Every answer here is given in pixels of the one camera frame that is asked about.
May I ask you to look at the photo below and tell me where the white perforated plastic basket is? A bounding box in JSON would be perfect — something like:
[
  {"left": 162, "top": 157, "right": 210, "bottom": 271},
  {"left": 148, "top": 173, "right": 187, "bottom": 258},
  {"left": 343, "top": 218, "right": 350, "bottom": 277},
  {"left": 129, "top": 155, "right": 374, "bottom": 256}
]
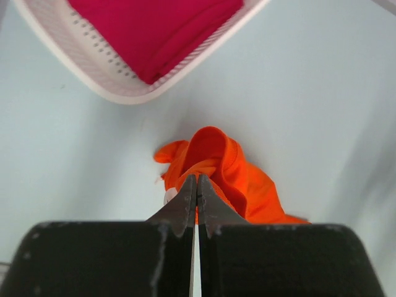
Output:
[{"left": 15, "top": 1, "right": 268, "bottom": 105}]

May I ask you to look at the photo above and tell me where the orange t shirt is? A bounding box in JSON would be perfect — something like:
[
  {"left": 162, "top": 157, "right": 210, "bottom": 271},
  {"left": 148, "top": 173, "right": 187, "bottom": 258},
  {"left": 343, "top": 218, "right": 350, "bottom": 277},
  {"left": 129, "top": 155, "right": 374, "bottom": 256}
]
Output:
[{"left": 153, "top": 126, "right": 307, "bottom": 224}]

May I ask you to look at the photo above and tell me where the magenta t shirt in basket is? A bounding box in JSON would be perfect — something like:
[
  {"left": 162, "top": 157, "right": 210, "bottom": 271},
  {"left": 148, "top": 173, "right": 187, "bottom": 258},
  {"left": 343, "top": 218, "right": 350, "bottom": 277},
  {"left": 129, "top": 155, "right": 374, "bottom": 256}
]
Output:
[{"left": 69, "top": 0, "right": 244, "bottom": 85}]

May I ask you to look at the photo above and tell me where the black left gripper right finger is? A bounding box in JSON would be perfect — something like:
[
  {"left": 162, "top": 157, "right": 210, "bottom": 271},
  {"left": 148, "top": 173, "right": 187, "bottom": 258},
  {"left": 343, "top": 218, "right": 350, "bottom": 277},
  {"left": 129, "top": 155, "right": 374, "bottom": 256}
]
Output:
[{"left": 197, "top": 175, "right": 248, "bottom": 239}]

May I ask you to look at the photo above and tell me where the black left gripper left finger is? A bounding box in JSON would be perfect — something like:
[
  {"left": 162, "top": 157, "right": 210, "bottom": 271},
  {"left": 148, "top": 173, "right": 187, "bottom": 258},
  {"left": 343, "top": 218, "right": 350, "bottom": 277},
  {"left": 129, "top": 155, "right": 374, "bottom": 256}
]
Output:
[{"left": 146, "top": 175, "right": 197, "bottom": 238}]

